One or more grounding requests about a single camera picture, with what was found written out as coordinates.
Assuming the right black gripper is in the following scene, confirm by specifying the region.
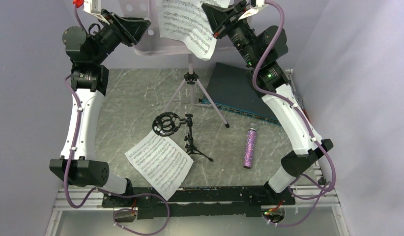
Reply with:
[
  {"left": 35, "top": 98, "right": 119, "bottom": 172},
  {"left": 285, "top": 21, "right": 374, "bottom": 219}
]
[{"left": 203, "top": 0, "right": 261, "bottom": 67}]

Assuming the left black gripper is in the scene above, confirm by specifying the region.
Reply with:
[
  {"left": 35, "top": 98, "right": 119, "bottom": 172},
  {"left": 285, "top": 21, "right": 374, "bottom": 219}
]
[{"left": 92, "top": 9, "right": 151, "bottom": 65}]

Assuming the lilac perforated music stand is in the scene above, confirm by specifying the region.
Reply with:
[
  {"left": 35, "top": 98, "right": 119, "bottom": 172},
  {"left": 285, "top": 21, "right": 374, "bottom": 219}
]
[{"left": 117, "top": 0, "right": 231, "bottom": 127}]

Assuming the sheet music page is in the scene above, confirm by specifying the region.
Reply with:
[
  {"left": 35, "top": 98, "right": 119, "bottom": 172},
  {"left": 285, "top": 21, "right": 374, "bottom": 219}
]
[
  {"left": 157, "top": 0, "right": 230, "bottom": 61},
  {"left": 125, "top": 131, "right": 194, "bottom": 201}
]

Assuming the black microphone shock mount stand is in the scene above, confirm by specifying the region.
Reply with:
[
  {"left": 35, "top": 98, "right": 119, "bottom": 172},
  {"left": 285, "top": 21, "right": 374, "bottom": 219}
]
[{"left": 152, "top": 112, "right": 214, "bottom": 162}]

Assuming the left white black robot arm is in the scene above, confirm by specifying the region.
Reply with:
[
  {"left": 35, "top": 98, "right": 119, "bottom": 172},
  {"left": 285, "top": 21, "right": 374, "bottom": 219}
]
[{"left": 49, "top": 9, "right": 151, "bottom": 207}]

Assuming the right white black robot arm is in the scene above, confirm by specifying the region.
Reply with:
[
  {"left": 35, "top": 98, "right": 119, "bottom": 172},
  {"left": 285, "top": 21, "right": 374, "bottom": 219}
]
[{"left": 202, "top": 0, "right": 333, "bottom": 204}]

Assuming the dark blue rack unit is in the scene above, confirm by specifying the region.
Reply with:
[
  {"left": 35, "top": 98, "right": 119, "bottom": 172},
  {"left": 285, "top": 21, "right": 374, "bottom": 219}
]
[{"left": 206, "top": 62, "right": 280, "bottom": 125}]

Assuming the purple glitter microphone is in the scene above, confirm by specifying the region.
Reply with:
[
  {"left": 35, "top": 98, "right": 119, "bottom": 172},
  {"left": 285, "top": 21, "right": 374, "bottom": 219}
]
[{"left": 243, "top": 123, "right": 258, "bottom": 169}]

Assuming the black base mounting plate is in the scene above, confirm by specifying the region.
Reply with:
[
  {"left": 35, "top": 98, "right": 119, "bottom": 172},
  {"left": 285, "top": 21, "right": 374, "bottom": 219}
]
[{"left": 101, "top": 185, "right": 295, "bottom": 219}]

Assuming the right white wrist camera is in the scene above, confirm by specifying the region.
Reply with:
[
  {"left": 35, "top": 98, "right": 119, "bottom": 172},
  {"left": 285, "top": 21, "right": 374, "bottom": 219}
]
[{"left": 238, "top": 0, "right": 265, "bottom": 20}]

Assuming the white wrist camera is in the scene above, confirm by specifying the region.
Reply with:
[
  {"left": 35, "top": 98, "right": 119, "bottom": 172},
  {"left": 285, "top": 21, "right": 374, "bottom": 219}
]
[
  {"left": 238, "top": 0, "right": 265, "bottom": 20},
  {"left": 72, "top": 0, "right": 102, "bottom": 16}
]

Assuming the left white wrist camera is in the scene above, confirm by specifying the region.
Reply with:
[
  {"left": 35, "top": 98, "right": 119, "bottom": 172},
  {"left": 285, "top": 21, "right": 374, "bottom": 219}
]
[{"left": 72, "top": 0, "right": 102, "bottom": 16}]

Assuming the red handled adjustable wrench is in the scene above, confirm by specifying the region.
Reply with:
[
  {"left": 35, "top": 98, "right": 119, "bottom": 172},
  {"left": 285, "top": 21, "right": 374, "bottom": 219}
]
[{"left": 295, "top": 95, "right": 310, "bottom": 121}]

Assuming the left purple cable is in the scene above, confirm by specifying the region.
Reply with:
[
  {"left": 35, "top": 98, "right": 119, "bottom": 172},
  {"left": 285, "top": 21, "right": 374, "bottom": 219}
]
[{"left": 62, "top": 6, "right": 170, "bottom": 236}]

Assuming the aluminium frame rail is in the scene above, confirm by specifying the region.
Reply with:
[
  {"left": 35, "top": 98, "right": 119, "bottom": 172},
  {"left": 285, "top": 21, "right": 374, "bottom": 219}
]
[{"left": 69, "top": 185, "right": 341, "bottom": 210}]

